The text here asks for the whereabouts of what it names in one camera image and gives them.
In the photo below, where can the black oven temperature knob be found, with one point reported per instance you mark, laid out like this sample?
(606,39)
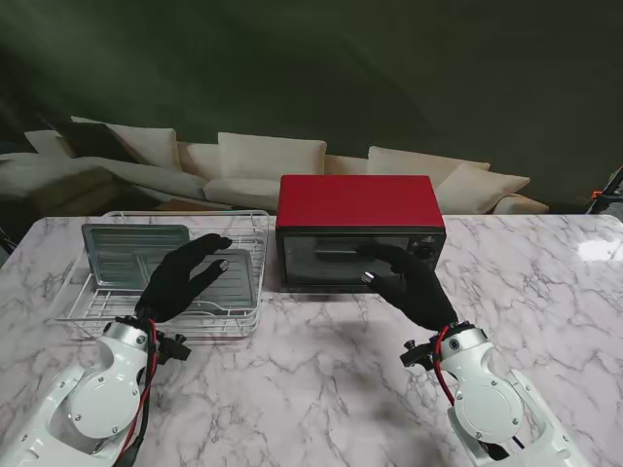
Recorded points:
(427,253)

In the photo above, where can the dark brown sofa cushion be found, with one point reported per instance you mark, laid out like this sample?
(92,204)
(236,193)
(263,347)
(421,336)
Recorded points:
(87,138)

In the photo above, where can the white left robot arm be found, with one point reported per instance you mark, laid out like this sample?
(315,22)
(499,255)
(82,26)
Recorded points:
(97,389)

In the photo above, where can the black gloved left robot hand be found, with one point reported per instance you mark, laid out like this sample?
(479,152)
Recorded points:
(175,277)

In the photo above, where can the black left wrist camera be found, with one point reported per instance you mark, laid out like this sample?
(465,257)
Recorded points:
(172,350)

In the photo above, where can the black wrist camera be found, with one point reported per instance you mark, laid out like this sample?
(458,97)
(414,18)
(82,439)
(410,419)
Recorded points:
(418,357)
(172,350)

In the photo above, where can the black stand with orange clip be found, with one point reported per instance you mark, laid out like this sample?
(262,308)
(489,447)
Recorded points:
(617,179)

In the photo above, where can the silver ribbed baking tray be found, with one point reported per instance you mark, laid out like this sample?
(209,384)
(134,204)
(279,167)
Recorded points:
(117,253)
(238,282)

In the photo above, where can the beige sofa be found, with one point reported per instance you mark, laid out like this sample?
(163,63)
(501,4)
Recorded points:
(345,163)

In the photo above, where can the red toaster oven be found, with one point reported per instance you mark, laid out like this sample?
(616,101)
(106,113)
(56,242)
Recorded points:
(360,199)

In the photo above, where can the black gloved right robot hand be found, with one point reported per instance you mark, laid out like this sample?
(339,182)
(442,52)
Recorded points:
(423,297)

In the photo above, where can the long cream sofa seat cushion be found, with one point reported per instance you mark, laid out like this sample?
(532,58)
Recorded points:
(121,172)

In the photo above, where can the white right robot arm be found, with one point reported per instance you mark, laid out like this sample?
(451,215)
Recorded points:
(487,399)

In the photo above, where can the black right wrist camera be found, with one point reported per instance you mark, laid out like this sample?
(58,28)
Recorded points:
(418,357)

